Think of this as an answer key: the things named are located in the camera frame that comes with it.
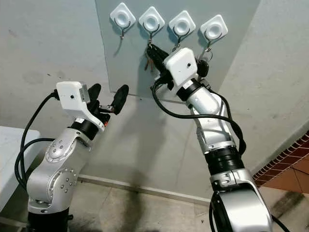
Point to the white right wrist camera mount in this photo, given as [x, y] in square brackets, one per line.
[181, 65]

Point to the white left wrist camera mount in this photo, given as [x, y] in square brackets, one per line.
[72, 94]

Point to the white square wall hook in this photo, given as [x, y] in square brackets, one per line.
[122, 17]
[152, 20]
[214, 29]
[182, 24]

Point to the grey wall board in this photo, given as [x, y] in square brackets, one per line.
[120, 63]

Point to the white plastic table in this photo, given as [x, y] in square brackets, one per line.
[14, 154]

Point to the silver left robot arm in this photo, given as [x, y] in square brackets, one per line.
[53, 179]

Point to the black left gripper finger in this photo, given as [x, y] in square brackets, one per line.
[94, 93]
[120, 99]

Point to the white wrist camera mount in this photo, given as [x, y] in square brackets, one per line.
[181, 65]
[72, 94]

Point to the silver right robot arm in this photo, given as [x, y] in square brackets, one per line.
[215, 125]

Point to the silver door key bunch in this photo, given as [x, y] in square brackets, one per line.
[147, 63]

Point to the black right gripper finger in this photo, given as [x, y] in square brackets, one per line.
[158, 52]
[162, 66]

